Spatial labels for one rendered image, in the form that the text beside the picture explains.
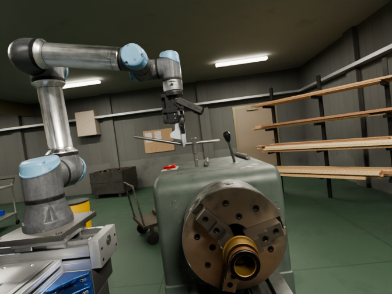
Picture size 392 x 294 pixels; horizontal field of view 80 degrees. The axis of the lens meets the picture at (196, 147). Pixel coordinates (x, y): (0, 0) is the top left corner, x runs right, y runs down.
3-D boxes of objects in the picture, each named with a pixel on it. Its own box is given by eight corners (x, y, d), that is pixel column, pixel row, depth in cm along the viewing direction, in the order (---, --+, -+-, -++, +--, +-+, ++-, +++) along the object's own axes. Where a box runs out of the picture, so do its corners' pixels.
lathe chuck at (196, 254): (188, 277, 79) (178, 185, 77) (280, 268, 79) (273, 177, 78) (186, 295, 70) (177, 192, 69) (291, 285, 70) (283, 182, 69)
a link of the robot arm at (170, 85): (182, 83, 94) (181, 77, 86) (183, 94, 94) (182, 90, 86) (163, 84, 94) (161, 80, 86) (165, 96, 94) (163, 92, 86)
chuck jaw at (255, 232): (239, 224, 72) (275, 210, 72) (245, 238, 72) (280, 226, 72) (247, 240, 61) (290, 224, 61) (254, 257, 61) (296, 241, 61)
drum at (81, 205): (99, 231, 395) (94, 196, 392) (85, 242, 357) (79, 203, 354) (78, 233, 401) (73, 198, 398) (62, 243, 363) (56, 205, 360)
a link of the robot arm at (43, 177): (13, 203, 73) (6, 160, 73) (42, 192, 87) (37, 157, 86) (51, 198, 73) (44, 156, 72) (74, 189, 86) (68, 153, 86)
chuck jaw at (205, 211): (220, 234, 72) (191, 210, 72) (230, 222, 72) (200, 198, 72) (224, 252, 61) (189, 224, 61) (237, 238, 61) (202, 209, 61)
